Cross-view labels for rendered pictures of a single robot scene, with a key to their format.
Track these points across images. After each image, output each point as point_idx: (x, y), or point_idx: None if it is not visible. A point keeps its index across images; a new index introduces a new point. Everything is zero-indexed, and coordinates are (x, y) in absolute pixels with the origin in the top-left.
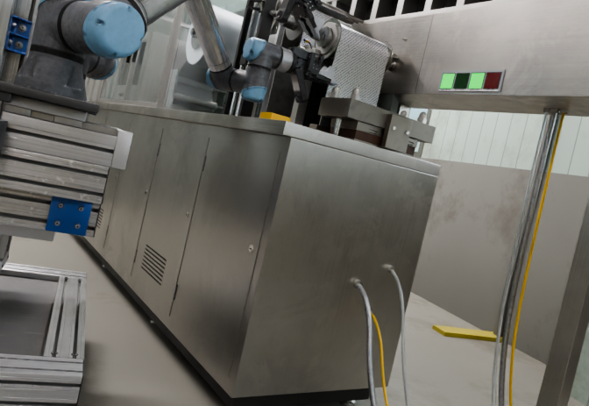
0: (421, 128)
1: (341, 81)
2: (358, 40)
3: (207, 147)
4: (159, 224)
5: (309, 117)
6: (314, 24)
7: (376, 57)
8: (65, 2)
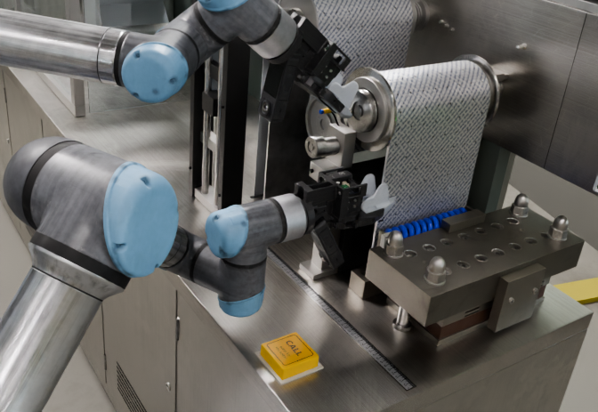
0: (558, 258)
1: (402, 188)
2: (430, 105)
3: (176, 303)
4: (128, 351)
5: (348, 242)
6: (338, 108)
7: (467, 114)
8: None
